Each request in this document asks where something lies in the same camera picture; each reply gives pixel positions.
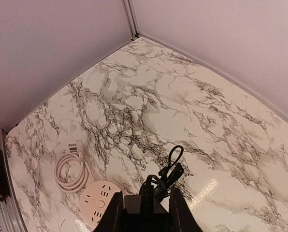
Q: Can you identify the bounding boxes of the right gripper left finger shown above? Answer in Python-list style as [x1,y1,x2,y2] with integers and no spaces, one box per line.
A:
[93,192,124,232]

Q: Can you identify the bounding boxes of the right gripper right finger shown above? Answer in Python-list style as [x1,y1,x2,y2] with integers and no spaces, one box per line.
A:
[169,187,203,232]

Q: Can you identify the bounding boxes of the black power adapter with cable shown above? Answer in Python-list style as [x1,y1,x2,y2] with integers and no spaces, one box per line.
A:
[123,145,186,232]

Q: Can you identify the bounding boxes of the pink round socket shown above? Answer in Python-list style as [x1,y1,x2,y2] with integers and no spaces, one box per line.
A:
[54,140,121,229]

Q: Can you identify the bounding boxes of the front aluminium rail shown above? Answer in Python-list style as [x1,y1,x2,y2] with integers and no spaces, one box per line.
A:
[0,128,27,232]

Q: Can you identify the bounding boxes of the left aluminium frame post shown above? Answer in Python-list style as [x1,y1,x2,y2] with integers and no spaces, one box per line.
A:
[122,0,141,41]

